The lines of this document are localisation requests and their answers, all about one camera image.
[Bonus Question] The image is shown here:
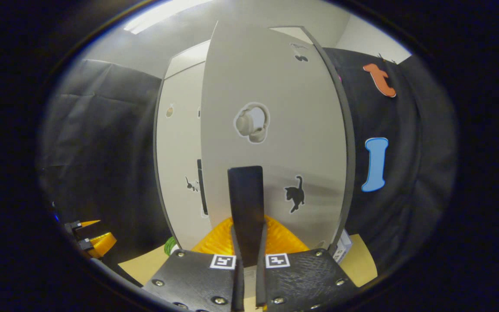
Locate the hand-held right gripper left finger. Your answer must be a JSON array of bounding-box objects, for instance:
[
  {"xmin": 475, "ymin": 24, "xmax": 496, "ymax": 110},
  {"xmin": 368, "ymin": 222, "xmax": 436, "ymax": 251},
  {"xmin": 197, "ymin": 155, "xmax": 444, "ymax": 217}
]
[{"xmin": 143, "ymin": 215, "xmax": 245, "ymax": 312}]

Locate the white double-door shoe cabinet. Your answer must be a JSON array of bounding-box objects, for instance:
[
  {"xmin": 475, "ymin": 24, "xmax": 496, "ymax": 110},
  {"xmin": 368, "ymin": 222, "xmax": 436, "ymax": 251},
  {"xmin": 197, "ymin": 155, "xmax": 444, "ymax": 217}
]
[{"xmin": 154, "ymin": 26, "xmax": 356, "ymax": 256}]

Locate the cabinet door with camera sticker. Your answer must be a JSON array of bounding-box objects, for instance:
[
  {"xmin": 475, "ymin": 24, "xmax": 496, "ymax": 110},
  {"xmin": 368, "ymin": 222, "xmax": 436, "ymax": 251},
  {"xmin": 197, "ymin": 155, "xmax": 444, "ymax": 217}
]
[{"xmin": 156, "ymin": 61, "xmax": 209, "ymax": 250}]

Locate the light grey book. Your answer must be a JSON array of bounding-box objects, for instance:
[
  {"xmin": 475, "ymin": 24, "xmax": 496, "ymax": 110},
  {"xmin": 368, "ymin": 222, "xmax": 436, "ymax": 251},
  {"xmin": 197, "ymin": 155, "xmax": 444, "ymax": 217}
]
[{"xmin": 331, "ymin": 240, "xmax": 353, "ymax": 264}]

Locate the black door handle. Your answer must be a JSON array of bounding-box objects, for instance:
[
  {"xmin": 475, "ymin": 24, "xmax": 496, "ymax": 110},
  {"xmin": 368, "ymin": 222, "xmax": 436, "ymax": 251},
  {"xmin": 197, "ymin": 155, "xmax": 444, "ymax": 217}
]
[
  {"xmin": 197, "ymin": 159, "xmax": 209, "ymax": 216},
  {"xmin": 228, "ymin": 166, "xmax": 266, "ymax": 267}
]

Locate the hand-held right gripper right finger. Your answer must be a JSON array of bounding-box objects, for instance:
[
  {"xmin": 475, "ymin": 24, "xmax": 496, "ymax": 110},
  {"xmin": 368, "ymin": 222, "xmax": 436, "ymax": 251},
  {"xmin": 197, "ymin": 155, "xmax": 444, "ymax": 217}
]
[{"xmin": 256, "ymin": 215, "xmax": 358, "ymax": 312}]

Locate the cabinet door with headphones sticker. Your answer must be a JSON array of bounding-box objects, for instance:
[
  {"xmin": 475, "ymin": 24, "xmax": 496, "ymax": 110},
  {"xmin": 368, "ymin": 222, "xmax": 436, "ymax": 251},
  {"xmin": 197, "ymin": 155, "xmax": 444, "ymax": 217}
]
[{"xmin": 201, "ymin": 19, "xmax": 356, "ymax": 256}]

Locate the black backdrop cloth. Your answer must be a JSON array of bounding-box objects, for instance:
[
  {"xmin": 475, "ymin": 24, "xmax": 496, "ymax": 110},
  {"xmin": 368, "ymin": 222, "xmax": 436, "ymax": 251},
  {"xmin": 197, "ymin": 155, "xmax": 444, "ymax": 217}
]
[{"xmin": 37, "ymin": 48, "xmax": 458, "ymax": 278}]

